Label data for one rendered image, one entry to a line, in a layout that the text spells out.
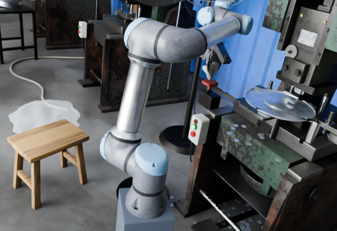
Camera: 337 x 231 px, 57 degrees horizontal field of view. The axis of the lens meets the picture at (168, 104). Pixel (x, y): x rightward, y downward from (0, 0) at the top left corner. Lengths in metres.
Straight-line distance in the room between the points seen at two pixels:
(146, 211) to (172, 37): 0.60
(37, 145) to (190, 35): 1.04
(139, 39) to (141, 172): 0.43
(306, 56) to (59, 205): 1.41
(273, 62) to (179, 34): 2.08
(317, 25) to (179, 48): 0.59
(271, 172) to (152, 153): 0.52
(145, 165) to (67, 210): 0.86
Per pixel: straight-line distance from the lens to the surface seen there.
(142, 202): 1.13
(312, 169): 1.30
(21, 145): 1.73
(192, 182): 1.68
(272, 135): 1.38
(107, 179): 2.00
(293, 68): 1.35
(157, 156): 1.06
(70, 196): 1.90
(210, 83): 1.50
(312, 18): 1.34
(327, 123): 1.42
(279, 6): 1.38
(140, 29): 1.02
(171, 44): 0.96
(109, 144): 1.14
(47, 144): 1.72
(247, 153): 1.41
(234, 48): 3.27
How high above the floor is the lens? 1.29
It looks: 26 degrees down
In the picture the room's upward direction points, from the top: 9 degrees clockwise
